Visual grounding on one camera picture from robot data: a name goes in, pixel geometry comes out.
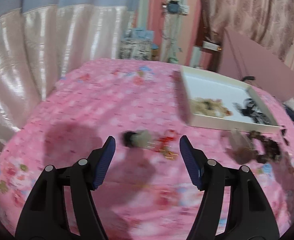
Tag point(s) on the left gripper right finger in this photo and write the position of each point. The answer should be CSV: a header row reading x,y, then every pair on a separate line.
x,y
233,205

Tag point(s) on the pink floral bedsheet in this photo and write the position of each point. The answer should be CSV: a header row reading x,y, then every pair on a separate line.
x,y
143,195

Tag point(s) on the white power strip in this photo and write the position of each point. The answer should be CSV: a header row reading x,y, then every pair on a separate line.
x,y
211,46

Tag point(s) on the black cord brown pendant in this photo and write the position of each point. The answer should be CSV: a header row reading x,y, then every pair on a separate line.
x,y
283,131

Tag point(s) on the pink patterned curtain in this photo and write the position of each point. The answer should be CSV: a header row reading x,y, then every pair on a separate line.
x,y
270,23

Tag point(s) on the wall socket with blue charger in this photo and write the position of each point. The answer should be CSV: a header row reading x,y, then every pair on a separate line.
x,y
174,8

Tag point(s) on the white satin curtain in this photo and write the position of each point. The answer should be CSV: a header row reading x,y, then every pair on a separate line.
x,y
41,45

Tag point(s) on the black white patterned bag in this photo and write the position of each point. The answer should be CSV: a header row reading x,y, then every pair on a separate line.
x,y
135,49

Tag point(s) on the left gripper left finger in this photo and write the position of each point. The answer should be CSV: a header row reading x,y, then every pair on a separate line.
x,y
44,215

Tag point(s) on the white strap rose-gold watch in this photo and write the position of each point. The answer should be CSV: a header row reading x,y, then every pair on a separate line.
x,y
238,146

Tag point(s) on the pink headboard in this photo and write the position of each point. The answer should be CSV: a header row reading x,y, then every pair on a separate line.
x,y
243,57

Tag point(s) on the white shallow jewelry box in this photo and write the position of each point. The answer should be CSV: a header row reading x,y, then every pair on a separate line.
x,y
196,83

